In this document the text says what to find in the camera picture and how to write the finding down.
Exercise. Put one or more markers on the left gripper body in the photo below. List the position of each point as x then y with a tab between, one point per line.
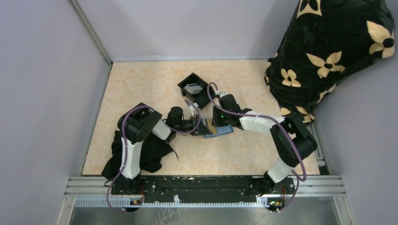
193	124

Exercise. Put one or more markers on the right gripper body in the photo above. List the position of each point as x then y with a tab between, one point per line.
221	117

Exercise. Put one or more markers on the yellow credit card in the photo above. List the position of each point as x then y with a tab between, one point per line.
213	131

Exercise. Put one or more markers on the blue card holder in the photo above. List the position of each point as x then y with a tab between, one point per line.
220	130

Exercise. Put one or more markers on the black card tray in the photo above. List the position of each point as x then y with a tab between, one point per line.
201	98

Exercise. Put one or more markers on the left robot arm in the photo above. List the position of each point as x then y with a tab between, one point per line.
142	121

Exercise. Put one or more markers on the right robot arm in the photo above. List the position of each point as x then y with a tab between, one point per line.
292	139

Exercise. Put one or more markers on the grey card stack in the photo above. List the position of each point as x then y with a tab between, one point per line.
193	88

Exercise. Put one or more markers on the black cloth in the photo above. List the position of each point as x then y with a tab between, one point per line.
152	151

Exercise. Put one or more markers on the black floral blanket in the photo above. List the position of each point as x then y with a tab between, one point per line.
326	42

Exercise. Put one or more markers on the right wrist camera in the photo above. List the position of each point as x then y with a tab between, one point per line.
219	94

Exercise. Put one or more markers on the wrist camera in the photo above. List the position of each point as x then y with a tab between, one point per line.
219	94
194	112

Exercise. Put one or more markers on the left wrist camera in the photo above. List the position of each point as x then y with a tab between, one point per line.
194	112

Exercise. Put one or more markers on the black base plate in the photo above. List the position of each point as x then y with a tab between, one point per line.
203	189

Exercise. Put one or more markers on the aluminium frame rail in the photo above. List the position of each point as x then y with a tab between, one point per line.
96	191

